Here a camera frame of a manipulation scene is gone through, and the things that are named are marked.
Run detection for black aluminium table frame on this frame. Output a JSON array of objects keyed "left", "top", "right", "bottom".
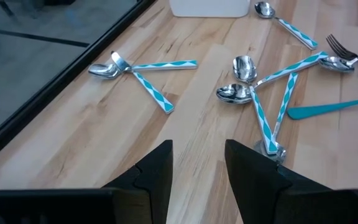
[{"left": 0, "top": 0, "right": 158, "bottom": 170}]

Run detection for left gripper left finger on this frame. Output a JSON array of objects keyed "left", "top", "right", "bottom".
[{"left": 102, "top": 139, "right": 175, "bottom": 224}]

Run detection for fork with teal handle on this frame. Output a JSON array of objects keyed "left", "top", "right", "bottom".
[
  {"left": 287, "top": 96, "right": 358, "bottom": 121},
  {"left": 326, "top": 33, "right": 358, "bottom": 67}
]

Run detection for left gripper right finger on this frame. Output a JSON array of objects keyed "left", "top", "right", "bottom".
[{"left": 224, "top": 139, "right": 334, "bottom": 224}]

